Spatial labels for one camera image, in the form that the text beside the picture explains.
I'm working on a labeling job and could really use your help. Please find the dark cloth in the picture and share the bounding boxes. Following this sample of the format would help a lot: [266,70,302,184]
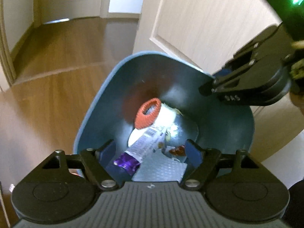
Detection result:
[282,178,304,228]

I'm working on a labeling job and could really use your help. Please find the bubble wrap sheet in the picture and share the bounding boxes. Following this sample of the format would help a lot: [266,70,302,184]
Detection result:
[131,151,188,182]

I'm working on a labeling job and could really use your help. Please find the purple and white snack wrapper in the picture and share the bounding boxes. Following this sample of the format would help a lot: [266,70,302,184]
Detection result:
[112,125,167,175]

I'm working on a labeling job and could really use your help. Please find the beige panel door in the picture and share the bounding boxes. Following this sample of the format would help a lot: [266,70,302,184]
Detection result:
[132,0,304,169]

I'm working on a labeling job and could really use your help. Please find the teal plastic trash bin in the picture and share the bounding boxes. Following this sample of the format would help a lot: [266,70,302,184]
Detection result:
[73,50,255,179]

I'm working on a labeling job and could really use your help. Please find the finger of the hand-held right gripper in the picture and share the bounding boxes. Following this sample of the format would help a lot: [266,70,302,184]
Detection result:
[212,26,294,80]
[198,71,274,96]

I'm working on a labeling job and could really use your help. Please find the small red wrapper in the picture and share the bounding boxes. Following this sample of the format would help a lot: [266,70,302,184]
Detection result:
[168,145,186,157]

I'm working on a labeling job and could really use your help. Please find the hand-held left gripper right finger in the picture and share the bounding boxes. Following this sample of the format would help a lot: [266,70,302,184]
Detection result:
[179,139,262,191]

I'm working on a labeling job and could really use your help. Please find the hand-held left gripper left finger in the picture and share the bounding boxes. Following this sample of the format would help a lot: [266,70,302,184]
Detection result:
[42,139,120,191]

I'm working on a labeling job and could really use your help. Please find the orange ribbed cap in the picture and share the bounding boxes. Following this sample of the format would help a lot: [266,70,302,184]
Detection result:
[134,97,162,130]

